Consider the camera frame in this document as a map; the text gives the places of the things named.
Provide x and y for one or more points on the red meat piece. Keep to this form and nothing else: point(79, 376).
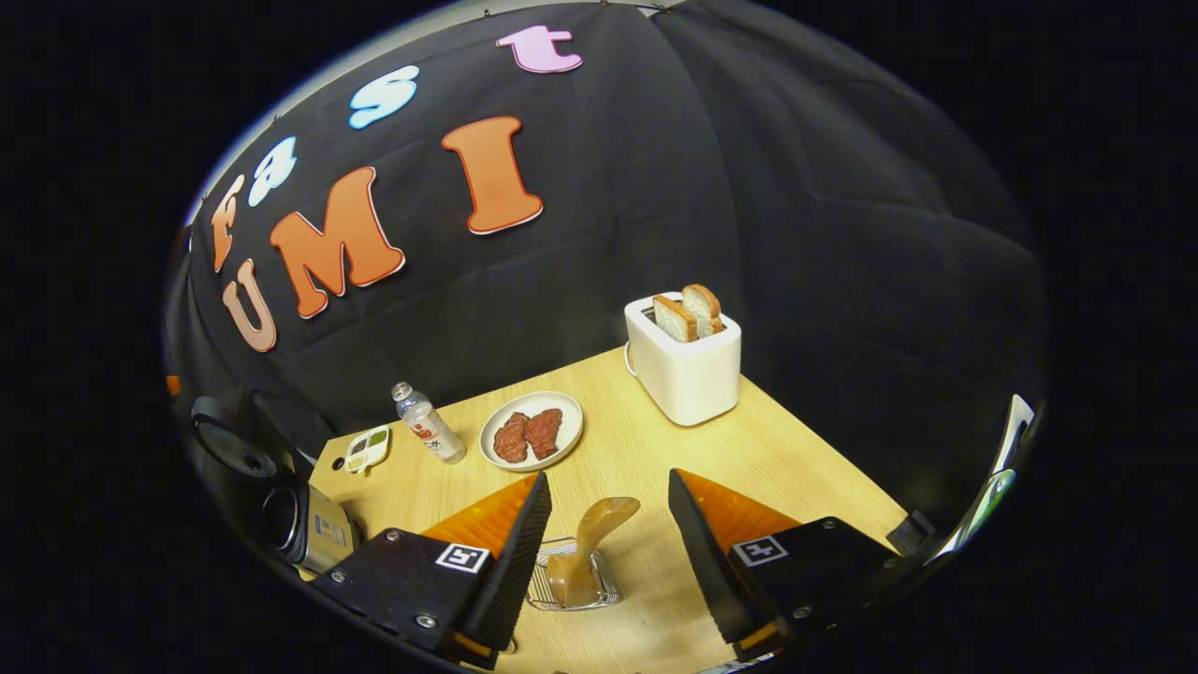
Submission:
point(543, 432)
point(510, 438)

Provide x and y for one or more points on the toast bread slice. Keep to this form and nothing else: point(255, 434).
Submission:
point(674, 320)
point(704, 309)

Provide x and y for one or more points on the wooden spoon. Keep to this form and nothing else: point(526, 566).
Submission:
point(599, 529)

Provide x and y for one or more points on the dark grey rice cooker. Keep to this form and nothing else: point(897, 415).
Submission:
point(328, 534)

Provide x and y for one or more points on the clear plastic drink bottle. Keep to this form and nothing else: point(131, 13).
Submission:
point(440, 440)

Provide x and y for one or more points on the white divided bean dish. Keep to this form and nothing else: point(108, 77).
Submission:
point(365, 449)

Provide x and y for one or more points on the white toaster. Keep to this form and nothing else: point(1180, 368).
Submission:
point(688, 379)

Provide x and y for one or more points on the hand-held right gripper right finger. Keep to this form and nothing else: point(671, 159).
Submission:
point(711, 571)

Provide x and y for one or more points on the white round plate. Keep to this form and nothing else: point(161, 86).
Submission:
point(519, 401)

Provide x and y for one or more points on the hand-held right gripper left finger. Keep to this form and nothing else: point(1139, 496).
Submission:
point(515, 571)

